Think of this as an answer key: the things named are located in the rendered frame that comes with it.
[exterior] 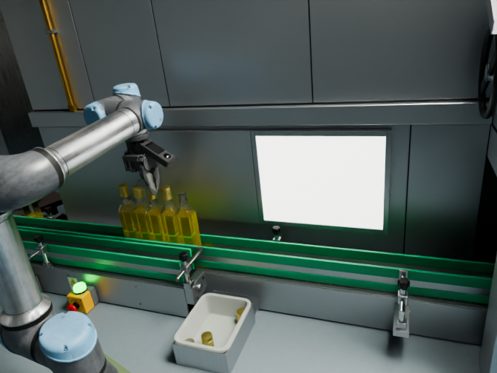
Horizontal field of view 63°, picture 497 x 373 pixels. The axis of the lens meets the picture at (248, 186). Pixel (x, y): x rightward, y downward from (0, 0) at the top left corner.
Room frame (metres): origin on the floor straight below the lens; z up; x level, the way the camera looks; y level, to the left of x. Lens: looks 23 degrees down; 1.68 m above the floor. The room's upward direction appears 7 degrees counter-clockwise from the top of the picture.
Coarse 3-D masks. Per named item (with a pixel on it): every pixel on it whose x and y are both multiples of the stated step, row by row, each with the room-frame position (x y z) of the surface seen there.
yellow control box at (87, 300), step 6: (90, 288) 1.22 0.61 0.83; (72, 294) 1.19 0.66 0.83; (84, 294) 1.19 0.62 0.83; (90, 294) 1.20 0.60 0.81; (96, 294) 1.22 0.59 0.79; (72, 300) 1.18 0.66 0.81; (78, 300) 1.17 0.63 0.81; (84, 300) 1.17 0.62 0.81; (90, 300) 1.19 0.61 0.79; (96, 300) 1.21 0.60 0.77; (78, 306) 1.17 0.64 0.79; (84, 306) 1.16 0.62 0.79; (90, 306) 1.18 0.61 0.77; (84, 312) 1.16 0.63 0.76
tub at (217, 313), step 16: (208, 304) 1.08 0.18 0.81; (224, 304) 1.06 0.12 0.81; (240, 304) 1.04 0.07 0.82; (192, 320) 0.99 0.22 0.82; (208, 320) 1.04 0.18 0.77; (224, 320) 1.03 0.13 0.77; (240, 320) 0.94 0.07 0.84; (176, 336) 0.91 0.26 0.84; (192, 336) 0.97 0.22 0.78; (224, 336) 0.96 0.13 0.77; (224, 352) 0.85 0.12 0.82
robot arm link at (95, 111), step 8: (112, 96) 1.18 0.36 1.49; (120, 96) 1.19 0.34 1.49; (88, 104) 1.12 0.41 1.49; (96, 104) 1.11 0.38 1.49; (104, 104) 1.12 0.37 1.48; (112, 104) 1.11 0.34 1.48; (88, 112) 1.11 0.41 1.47; (96, 112) 1.09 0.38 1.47; (104, 112) 1.10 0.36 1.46; (88, 120) 1.11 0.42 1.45; (96, 120) 1.10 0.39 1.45
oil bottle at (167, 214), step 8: (168, 208) 1.25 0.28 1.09; (176, 208) 1.26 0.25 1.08; (160, 216) 1.25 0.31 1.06; (168, 216) 1.24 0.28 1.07; (168, 224) 1.24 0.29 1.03; (176, 224) 1.24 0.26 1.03; (168, 232) 1.24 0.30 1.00; (176, 232) 1.23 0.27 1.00; (168, 240) 1.24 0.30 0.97; (176, 240) 1.23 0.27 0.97
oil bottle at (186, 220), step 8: (184, 208) 1.23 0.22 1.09; (192, 208) 1.24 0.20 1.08; (176, 216) 1.22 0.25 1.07; (184, 216) 1.21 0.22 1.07; (192, 216) 1.23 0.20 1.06; (184, 224) 1.21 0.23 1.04; (192, 224) 1.22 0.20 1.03; (184, 232) 1.22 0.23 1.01; (192, 232) 1.21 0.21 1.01; (184, 240) 1.22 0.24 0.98; (192, 240) 1.21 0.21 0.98; (200, 240) 1.25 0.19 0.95
